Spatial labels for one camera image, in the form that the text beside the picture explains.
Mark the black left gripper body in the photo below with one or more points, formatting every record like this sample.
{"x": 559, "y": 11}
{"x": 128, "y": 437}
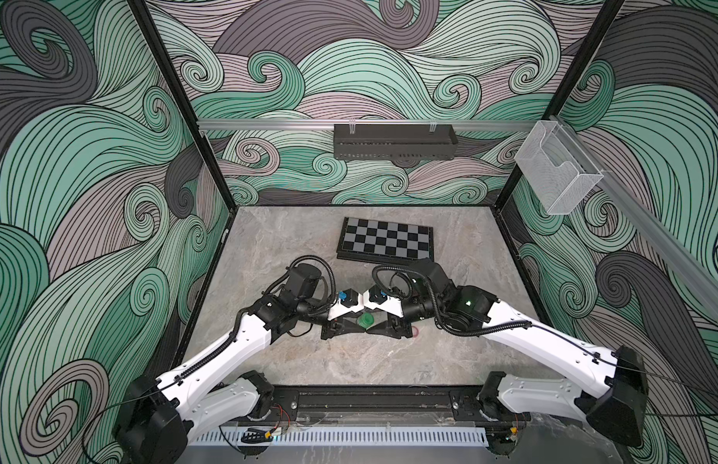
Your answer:
{"x": 327, "y": 323}

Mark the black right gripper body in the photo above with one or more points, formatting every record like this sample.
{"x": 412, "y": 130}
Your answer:
{"x": 402, "y": 322}

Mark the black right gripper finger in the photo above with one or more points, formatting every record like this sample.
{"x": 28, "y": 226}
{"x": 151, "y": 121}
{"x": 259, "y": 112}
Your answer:
{"x": 393, "y": 327}
{"x": 377, "y": 299}

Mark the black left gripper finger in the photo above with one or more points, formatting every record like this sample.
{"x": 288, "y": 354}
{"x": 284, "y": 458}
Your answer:
{"x": 348, "y": 299}
{"x": 339, "y": 327}

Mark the green paint jar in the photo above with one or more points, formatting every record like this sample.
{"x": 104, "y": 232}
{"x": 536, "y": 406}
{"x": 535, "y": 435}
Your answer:
{"x": 365, "y": 320}

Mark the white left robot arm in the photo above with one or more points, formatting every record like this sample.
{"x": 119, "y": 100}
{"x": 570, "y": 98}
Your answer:
{"x": 159, "y": 417}

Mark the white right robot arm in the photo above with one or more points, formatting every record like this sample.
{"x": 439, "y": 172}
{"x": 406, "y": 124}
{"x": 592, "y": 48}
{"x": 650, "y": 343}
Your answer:
{"x": 605, "y": 388}

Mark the black white chessboard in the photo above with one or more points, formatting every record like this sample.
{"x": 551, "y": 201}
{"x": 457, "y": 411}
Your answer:
{"x": 379, "y": 242}

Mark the white ventilated front strip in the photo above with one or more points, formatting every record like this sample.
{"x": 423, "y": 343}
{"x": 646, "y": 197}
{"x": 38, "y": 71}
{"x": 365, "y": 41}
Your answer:
{"x": 358, "y": 436}

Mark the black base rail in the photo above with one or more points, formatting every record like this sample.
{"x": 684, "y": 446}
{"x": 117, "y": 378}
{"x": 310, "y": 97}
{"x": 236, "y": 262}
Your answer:
{"x": 382, "y": 403}

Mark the black wall shelf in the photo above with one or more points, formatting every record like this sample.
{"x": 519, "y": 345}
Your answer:
{"x": 404, "y": 144}

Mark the clear plastic wall bin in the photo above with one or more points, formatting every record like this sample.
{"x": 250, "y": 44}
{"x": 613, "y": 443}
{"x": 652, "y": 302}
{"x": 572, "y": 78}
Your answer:
{"x": 557, "y": 167}

